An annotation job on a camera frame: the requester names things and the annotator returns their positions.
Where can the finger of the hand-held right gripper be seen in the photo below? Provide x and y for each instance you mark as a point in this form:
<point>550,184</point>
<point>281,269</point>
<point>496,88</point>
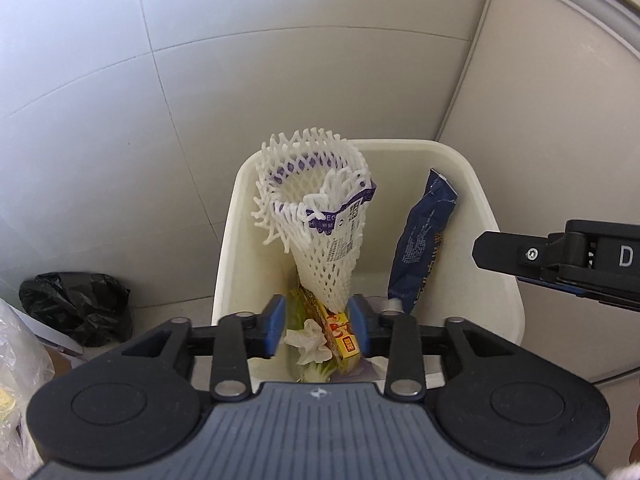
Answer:
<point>590,294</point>
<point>505,252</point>

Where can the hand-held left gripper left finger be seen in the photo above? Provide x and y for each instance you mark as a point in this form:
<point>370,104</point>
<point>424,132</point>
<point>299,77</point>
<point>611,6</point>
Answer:
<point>275,325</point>

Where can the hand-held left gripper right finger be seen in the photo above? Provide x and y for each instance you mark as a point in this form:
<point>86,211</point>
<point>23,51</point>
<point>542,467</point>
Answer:
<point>360,325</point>

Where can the yellow food box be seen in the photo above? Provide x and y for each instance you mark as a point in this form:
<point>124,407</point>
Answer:
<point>340,335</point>

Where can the white tissue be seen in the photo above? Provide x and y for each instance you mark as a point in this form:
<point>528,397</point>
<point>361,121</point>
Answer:
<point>310,340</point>

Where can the napa cabbage leaf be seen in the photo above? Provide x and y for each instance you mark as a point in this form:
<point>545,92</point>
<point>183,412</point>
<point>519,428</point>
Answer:
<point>317,372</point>

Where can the white foam net purple label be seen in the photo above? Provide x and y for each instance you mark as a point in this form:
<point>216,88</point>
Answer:
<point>325,260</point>

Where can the dark blue snack packet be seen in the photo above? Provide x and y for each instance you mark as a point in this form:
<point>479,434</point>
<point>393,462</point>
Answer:
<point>420,240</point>

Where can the white plastic bin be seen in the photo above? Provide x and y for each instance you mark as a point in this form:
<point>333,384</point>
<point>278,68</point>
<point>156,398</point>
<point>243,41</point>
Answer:
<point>450,170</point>

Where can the white cabinet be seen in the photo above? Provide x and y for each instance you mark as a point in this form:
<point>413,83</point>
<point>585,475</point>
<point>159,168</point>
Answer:
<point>550,135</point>

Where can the black plastic bag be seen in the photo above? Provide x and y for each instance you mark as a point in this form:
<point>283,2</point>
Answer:
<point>75,305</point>

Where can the clear plastic bag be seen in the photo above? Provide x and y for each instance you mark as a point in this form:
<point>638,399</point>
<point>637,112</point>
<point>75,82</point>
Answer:
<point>20,360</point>

